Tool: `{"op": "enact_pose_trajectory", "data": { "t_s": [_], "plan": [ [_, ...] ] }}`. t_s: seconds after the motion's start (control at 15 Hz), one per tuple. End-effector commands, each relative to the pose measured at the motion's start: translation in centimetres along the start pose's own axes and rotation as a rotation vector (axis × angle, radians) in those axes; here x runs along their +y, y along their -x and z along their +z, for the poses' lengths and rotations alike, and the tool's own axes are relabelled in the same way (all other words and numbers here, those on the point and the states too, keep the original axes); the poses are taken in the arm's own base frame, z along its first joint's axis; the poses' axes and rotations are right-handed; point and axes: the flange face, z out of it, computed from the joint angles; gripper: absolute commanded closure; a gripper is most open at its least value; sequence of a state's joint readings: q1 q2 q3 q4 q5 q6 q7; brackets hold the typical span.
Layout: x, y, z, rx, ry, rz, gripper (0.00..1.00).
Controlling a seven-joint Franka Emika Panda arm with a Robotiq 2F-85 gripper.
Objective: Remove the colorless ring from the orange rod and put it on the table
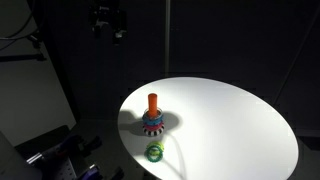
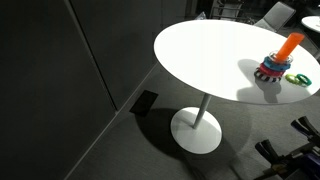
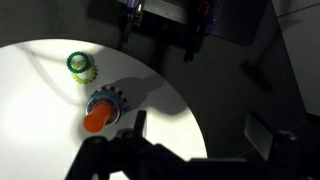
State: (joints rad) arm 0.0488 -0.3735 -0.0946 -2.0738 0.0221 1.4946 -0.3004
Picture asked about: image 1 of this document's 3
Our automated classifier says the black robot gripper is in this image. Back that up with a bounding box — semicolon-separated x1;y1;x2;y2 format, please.
88;1;128;46

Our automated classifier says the colorless transparent ring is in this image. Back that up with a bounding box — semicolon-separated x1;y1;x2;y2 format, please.
144;106;164;120

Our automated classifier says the orange stacking toy rod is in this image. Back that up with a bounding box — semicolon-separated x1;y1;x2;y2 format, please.
147;93;159;118

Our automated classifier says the grey vertical pole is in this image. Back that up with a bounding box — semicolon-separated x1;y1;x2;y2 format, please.
164;0;172;80

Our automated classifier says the white panel board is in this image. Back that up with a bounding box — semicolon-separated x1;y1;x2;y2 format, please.
0;0;78;148

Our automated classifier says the black spring clamp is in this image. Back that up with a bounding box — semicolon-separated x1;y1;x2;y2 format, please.
79;134;103;155

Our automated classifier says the perforated metal plate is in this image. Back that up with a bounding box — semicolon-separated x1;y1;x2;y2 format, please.
61;154;88;180

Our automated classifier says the blue dotted ring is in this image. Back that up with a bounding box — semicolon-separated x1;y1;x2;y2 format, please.
141;112;165;127

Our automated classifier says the grey cable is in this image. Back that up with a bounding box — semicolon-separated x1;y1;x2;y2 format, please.
0;0;38;43

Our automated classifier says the red ring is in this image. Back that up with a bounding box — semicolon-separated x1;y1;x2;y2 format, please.
142;121;165;132

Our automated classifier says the black white striped base ring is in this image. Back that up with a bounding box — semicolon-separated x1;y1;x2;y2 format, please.
143;125;165;137

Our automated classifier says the light green ridged ring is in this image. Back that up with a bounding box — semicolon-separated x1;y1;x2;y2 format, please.
147;140;166;154

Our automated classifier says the dark green ridged ring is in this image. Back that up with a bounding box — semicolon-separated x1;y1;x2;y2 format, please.
144;146;164;164

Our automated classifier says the purple handled spring clamp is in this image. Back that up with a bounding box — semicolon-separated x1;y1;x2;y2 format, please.
83;163;125;180

